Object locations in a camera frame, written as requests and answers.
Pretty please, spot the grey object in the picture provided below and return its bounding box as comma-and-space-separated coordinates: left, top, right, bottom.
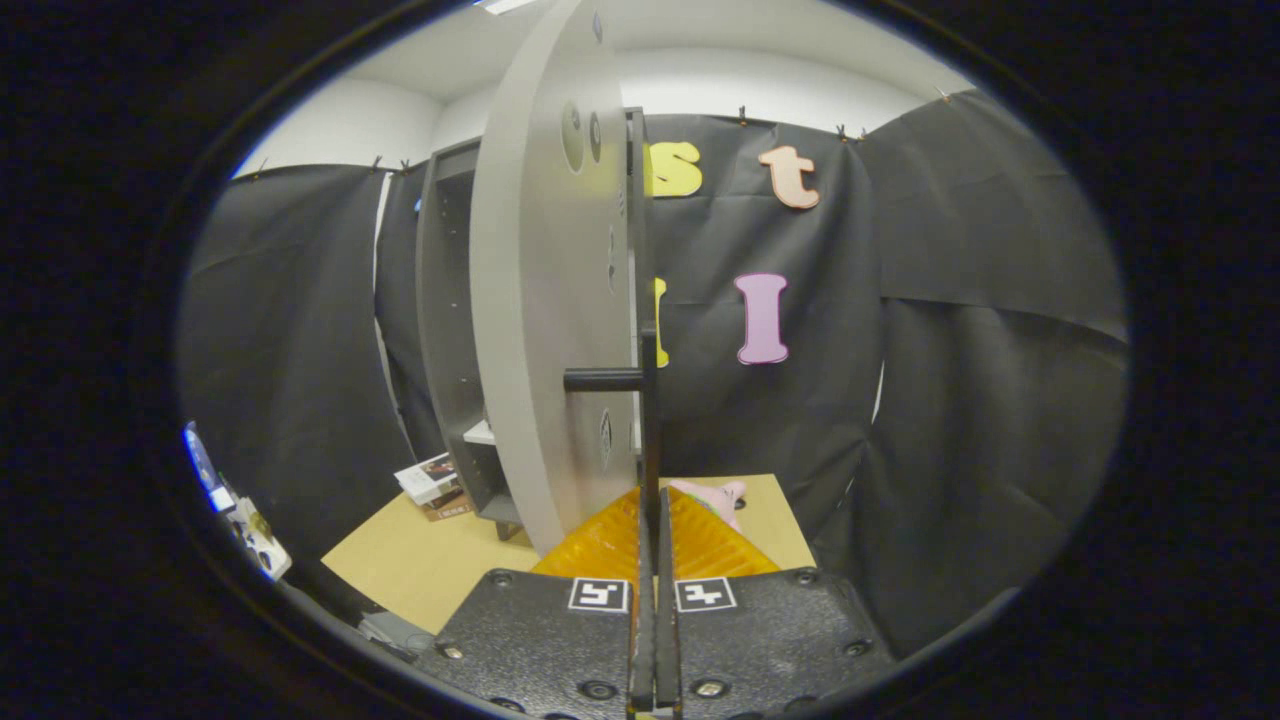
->
358, 610, 438, 663

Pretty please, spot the black backdrop cloth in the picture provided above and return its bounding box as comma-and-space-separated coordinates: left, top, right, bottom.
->
178, 90, 1131, 661

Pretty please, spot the blue lit screen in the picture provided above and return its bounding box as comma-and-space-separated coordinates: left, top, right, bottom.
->
183, 422, 237, 514

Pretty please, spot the white booklet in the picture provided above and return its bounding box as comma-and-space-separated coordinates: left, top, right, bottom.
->
393, 452, 477, 524

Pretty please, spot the pink and green plush toy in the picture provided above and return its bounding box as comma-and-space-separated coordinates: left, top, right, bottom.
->
668, 479, 749, 532

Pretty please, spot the white patterned object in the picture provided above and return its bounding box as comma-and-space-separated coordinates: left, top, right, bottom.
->
226, 495, 294, 582

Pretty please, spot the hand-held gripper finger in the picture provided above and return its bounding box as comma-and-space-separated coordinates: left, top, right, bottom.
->
413, 486, 660, 719
656, 486, 898, 719

